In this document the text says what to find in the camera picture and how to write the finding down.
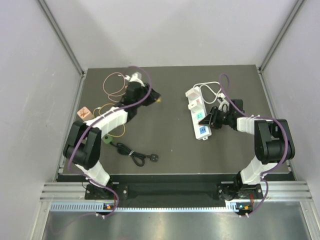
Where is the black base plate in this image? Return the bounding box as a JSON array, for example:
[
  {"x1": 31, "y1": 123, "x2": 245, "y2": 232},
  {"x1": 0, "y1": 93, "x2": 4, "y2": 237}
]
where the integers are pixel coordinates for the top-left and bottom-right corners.
[{"x1": 84, "y1": 174, "x2": 263, "y2": 214}]

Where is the black power cord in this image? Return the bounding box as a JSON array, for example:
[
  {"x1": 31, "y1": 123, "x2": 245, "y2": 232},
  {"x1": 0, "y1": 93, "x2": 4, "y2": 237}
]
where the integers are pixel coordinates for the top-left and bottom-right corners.
[{"x1": 111, "y1": 141, "x2": 160, "y2": 168}]

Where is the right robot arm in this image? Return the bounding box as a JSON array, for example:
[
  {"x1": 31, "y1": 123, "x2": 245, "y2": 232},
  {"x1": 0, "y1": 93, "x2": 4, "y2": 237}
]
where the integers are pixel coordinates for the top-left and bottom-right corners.
[{"x1": 199, "y1": 99, "x2": 295, "y2": 201}]

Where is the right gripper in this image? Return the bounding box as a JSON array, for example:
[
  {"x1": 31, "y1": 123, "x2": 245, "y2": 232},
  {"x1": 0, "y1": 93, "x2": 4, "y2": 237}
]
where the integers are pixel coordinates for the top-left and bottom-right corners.
[{"x1": 199, "y1": 105, "x2": 233, "y2": 129}]

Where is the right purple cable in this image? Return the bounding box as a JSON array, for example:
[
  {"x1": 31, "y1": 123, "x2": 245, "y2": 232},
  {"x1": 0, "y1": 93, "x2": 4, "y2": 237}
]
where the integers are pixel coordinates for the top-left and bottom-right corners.
[{"x1": 218, "y1": 73, "x2": 288, "y2": 216}]

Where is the yellow charger cable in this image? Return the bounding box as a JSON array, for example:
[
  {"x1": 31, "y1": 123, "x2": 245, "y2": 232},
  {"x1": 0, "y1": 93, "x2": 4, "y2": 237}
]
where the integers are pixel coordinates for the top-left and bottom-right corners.
[{"x1": 93, "y1": 103, "x2": 126, "y2": 138}]

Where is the green power strip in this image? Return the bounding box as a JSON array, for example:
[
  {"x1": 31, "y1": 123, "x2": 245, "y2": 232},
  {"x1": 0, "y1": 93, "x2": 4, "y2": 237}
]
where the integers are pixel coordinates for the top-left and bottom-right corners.
[{"x1": 101, "y1": 134, "x2": 113, "y2": 145}]

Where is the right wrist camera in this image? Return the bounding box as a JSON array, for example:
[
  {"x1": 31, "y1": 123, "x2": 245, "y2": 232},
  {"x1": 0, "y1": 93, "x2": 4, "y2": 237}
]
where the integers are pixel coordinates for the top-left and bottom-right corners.
[{"x1": 218, "y1": 96, "x2": 230, "y2": 113}]

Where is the white square charger plug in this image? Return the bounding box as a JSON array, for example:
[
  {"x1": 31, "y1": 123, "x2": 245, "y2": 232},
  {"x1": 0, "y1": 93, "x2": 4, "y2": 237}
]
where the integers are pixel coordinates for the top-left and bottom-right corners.
[{"x1": 185, "y1": 88, "x2": 200, "y2": 101}]

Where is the grey slotted cable duct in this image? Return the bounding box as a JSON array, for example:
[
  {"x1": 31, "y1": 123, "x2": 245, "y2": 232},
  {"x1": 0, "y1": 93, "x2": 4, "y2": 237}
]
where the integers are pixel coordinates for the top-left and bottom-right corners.
[{"x1": 50, "y1": 202, "x2": 250, "y2": 213}]

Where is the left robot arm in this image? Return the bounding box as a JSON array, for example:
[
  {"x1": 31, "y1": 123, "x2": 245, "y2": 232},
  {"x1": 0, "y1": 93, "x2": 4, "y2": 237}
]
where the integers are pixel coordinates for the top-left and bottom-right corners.
[{"x1": 63, "y1": 81, "x2": 161, "y2": 199}]

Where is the pink giraffe cube charger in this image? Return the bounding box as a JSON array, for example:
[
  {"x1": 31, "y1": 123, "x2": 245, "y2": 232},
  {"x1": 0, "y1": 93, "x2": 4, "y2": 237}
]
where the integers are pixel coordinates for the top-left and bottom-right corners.
[{"x1": 77, "y1": 106, "x2": 94, "y2": 122}]

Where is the white power strip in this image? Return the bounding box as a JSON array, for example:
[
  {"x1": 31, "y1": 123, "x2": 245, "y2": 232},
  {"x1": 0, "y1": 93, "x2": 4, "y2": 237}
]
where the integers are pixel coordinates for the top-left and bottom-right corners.
[{"x1": 186, "y1": 86, "x2": 212, "y2": 141}]

